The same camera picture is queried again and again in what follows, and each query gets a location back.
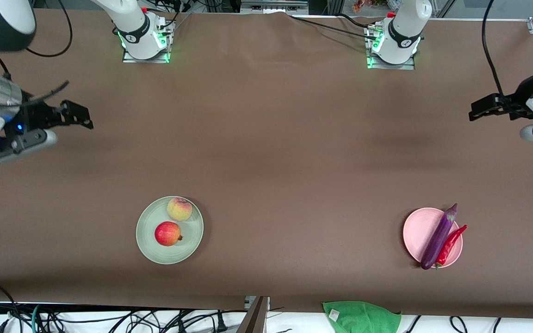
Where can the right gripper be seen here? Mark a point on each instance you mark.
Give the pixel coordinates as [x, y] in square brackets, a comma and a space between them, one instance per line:
[36, 115]

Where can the grey metal device box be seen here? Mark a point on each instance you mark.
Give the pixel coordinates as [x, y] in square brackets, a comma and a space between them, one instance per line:
[273, 5]

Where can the large table cover sheet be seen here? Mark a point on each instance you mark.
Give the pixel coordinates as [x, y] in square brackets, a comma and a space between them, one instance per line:
[266, 138]

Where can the orange toy pile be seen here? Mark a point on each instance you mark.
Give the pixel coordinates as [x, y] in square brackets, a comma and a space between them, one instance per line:
[368, 4]

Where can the long purple eggplant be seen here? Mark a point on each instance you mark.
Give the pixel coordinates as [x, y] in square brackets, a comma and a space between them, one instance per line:
[437, 240]

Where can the grey brown board post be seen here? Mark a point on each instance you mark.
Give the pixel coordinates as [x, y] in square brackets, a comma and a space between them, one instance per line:
[255, 319]

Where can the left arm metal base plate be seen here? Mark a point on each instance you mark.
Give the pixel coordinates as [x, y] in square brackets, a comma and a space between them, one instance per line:
[389, 66]

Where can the red pomegranate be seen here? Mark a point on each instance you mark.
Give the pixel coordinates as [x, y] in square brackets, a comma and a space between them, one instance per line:
[168, 234]

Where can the green towel cloth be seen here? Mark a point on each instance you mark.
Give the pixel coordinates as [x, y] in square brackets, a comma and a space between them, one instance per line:
[361, 319]

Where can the mint green round plate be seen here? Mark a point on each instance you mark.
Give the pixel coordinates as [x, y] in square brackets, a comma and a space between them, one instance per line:
[188, 245]

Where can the red chili pepper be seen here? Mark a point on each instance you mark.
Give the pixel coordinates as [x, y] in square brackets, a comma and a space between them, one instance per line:
[451, 240]

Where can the yellow pink peach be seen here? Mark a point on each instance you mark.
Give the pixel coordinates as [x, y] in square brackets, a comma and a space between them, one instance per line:
[179, 209]

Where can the pink round plate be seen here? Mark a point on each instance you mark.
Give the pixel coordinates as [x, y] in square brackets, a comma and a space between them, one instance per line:
[417, 231]

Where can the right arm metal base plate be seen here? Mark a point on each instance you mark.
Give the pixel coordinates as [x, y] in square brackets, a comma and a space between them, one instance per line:
[146, 60]

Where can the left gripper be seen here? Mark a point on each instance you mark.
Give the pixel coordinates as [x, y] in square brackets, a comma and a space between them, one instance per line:
[517, 101]

